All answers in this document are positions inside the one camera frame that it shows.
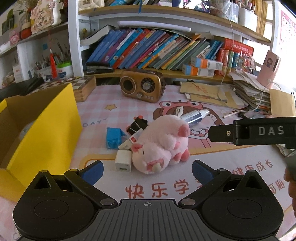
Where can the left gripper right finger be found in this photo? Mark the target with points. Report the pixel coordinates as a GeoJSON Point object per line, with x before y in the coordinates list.
{"type": "Point", "coordinates": [211, 181]}

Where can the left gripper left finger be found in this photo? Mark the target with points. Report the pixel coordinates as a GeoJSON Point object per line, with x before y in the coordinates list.
{"type": "Point", "coordinates": [83, 182]}

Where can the white USB charger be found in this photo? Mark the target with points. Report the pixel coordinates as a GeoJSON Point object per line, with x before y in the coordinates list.
{"type": "Point", "coordinates": [123, 160]}

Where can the pink plush pig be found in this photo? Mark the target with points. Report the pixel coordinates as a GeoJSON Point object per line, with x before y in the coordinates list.
{"type": "Point", "coordinates": [163, 142]}

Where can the white spray bottle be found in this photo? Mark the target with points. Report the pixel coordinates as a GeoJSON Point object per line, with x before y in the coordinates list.
{"type": "Point", "coordinates": [194, 117]}

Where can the yellow tape roll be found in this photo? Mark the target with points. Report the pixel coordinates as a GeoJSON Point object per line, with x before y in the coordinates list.
{"type": "Point", "coordinates": [25, 130]}

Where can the person right hand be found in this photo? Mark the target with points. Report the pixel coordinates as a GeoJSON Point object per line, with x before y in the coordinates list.
{"type": "Point", "coordinates": [291, 188]}

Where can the brown envelope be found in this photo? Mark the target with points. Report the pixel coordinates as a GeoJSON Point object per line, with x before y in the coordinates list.
{"type": "Point", "coordinates": [282, 103]}

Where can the pile of papers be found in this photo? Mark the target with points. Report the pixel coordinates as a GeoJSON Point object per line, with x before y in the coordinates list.
{"type": "Point", "coordinates": [252, 92]}

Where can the pink white pen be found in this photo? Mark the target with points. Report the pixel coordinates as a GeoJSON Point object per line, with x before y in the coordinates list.
{"type": "Point", "coordinates": [232, 113]}

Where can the blue crumpled wrapper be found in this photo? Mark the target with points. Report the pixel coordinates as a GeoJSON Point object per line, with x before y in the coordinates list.
{"type": "Point", "coordinates": [114, 138]}

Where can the white red small box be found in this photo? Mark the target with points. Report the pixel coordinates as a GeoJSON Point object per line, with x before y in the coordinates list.
{"type": "Point", "coordinates": [126, 145]}

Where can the pink phone stand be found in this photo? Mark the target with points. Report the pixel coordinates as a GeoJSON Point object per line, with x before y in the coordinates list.
{"type": "Point", "coordinates": [268, 70]}

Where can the yellow cardboard box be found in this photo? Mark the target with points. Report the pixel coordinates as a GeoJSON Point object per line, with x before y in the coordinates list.
{"type": "Point", "coordinates": [48, 145]}

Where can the pink cartoon desk mat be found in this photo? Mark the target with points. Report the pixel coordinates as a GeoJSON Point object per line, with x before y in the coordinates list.
{"type": "Point", "coordinates": [107, 107]}

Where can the brown kraft paper sheets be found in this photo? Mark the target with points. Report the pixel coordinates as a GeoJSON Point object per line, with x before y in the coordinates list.
{"type": "Point", "coordinates": [212, 94]}

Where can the black binder clip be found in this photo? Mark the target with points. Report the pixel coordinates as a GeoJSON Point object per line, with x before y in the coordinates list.
{"type": "Point", "coordinates": [138, 123]}

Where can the wooden chess board box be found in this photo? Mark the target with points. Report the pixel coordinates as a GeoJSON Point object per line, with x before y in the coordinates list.
{"type": "Point", "coordinates": [82, 86]}

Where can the red thick book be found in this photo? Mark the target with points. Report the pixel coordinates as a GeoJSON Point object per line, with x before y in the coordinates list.
{"type": "Point", "coordinates": [235, 46]}

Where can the orange white carton upper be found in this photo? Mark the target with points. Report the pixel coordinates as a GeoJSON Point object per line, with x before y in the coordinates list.
{"type": "Point", "coordinates": [206, 64]}

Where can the orange white carton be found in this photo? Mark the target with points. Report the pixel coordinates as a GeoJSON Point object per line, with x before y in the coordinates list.
{"type": "Point", "coordinates": [191, 70]}
{"type": "Point", "coordinates": [206, 64]}

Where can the orange white carton lower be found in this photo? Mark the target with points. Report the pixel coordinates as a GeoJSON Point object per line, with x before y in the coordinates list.
{"type": "Point", "coordinates": [191, 70]}

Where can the black Yamaha keyboard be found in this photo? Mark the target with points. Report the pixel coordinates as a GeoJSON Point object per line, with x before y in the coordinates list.
{"type": "Point", "coordinates": [22, 88]}

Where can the brown retro radio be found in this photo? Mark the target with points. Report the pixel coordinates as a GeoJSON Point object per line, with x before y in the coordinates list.
{"type": "Point", "coordinates": [144, 85]}

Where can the black stapler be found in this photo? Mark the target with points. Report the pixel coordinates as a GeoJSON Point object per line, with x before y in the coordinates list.
{"type": "Point", "coordinates": [92, 68]}

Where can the red bottle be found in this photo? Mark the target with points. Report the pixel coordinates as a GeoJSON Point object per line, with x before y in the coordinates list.
{"type": "Point", "coordinates": [53, 65]}

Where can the white green lid jar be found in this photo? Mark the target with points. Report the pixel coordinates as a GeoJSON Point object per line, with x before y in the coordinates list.
{"type": "Point", "coordinates": [65, 70]}

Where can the white bookshelf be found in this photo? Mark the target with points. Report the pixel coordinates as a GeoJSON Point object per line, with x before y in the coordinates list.
{"type": "Point", "coordinates": [149, 37]}

